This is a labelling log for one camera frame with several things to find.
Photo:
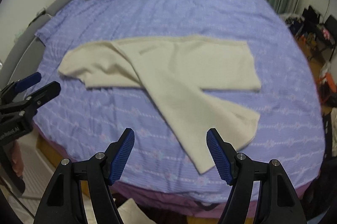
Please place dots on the magenta bed skirt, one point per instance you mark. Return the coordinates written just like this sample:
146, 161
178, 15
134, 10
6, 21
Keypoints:
53, 152

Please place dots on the person's left hand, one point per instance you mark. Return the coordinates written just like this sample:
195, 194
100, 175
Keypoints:
16, 159

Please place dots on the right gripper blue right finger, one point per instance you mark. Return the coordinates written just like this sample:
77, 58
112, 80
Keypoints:
278, 201

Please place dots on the orange plastic stool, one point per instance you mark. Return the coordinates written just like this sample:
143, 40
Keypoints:
327, 87

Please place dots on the cream white pants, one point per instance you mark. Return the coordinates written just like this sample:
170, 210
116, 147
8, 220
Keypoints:
177, 72

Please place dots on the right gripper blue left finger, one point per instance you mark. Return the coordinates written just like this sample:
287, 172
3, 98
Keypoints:
62, 200

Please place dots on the grey padded headboard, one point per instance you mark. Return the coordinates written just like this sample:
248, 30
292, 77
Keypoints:
26, 55

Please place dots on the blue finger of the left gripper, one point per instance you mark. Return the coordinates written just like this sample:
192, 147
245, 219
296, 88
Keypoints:
16, 87
31, 103

